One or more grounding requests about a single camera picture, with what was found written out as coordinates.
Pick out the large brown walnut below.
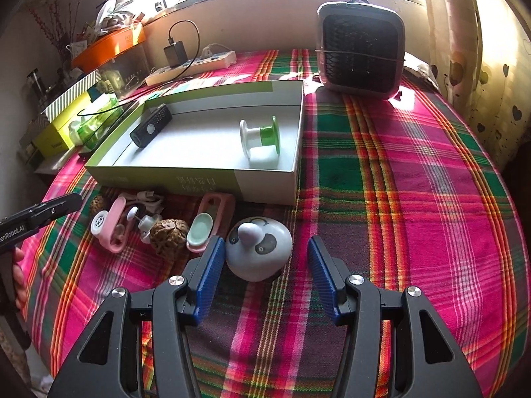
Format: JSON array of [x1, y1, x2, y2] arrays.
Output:
[[149, 218, 190, 260]]

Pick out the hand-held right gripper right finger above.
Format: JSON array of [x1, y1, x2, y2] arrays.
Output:
[[307, 235, 484, 398]]

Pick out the white power strip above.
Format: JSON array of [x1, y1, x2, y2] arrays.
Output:
[[145, 50, 237, 87]]

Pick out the green and white cardboard box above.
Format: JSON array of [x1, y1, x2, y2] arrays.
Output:
[[85, 80, 305, 207]]

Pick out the white and green spool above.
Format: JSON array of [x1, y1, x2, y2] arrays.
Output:
[[239, 116, 280, 160]]

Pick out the green tissue pack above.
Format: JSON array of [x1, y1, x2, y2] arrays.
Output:
[[68, 93, 125, 150]]

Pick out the yellow-green box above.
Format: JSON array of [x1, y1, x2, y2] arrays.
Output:
[[32, 91, 92, 158]]

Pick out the white short cable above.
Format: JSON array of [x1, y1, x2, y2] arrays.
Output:
[[118, 191, 167, 216]]

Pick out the red berry branches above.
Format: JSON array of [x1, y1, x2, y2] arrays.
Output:
[[25, 0, 71, 63]]

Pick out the striped gift box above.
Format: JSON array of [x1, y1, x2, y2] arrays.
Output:
[[39, 70, 102, 123]]

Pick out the black charger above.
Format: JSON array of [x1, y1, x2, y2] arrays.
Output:
[[164, 40, 186, 67]]

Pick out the heart-print curtain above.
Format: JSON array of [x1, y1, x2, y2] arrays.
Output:
[[423, 0, 531, 175]]

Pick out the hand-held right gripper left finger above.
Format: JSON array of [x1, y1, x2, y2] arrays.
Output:
[[49, 235, 227, 398]]

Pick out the small black electronic device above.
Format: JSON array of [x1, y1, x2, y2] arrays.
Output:
[[130, 103, 173, 148]]

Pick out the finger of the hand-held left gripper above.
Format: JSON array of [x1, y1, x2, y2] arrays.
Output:
[[0, 192, 84, 227]]

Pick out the grey portable heater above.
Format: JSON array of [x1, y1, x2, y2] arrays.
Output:
[[315, 0, 406, 100]]

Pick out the dark glass jar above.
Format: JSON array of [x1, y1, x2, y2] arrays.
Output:
[[27, 68, 46, 104]]

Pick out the pink clip with mint pad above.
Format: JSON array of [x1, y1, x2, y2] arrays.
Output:
[[185, 193, 236, 253]]

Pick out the black charger cable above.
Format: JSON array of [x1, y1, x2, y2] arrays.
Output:
[[76, 20, 202, 119]]

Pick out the white panda-face round holder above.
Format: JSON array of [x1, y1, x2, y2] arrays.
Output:
[[224, 217, 293, 281]]

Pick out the pink plastic clip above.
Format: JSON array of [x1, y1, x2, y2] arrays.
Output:
[[97, 197, 139, 253]]

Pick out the clear plastic container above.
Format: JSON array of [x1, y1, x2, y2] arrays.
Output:
[[100, 45, 150, 96]]

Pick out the person's left hand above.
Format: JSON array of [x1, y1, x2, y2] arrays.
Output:
[[12, 248, 26, 311]]

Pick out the white knob on clear base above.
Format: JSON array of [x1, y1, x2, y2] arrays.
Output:
[[126, 208, 162, 243]]

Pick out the orange tray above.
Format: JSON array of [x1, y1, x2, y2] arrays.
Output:
[[70, 25, 147, 71]]

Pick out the plaid tablecloth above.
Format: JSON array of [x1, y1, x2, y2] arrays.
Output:
[[19, 48, 521, 398]]

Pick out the pile of packets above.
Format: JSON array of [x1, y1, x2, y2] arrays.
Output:
[[95, 0, 144, 34]]

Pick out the small clear jar white lid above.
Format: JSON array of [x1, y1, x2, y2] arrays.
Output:
[[91, 211, 112, 235]]

